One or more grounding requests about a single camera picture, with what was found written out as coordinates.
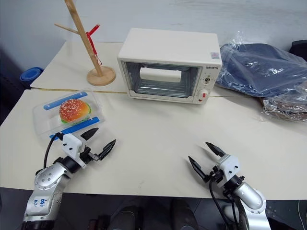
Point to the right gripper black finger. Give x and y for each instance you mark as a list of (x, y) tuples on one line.
[(197, 167), (214, 149)]

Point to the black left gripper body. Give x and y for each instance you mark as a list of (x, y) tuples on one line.
[(87, 155)]

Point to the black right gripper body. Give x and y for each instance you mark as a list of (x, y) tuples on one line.
[(214, 176)]

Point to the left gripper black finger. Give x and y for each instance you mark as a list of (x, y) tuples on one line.
[(89, 134), (107, 149)]

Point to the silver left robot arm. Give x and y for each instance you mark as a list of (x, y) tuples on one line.
[(45, 179)]

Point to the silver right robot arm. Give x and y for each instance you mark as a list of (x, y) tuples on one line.
[(249, 194)]

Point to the small oven knob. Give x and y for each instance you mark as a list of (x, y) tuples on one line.
[(208, 79)]

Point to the small sticker on oven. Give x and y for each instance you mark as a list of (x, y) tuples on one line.
[(215, 55)]

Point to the white toaster oven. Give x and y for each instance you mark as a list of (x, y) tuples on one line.
[(168, 45)]

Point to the toy hamburger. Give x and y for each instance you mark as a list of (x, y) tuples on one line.
[(72, 109)]

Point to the clear plastic container blue strips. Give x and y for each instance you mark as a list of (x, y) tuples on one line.
[(40, 119)]

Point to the wooden tree rack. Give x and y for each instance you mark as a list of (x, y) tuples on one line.
[(100, 76)]

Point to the brown item in plastic wrap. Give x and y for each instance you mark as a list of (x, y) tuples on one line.
[(287, 107)]

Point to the dark seat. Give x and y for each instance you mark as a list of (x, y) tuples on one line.
[(9, 95)]

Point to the blue cloth in plastic wrap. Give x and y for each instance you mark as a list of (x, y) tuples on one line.
[(259, 69)]

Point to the black chair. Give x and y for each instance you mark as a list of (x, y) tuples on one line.
[(299, 48)]

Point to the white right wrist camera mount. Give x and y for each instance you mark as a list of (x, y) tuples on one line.
[(229, 165)]

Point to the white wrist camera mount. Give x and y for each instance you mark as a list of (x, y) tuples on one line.
[(229, 165), (70, 143)]

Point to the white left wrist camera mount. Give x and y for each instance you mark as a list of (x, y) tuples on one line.
[(70, 143)]

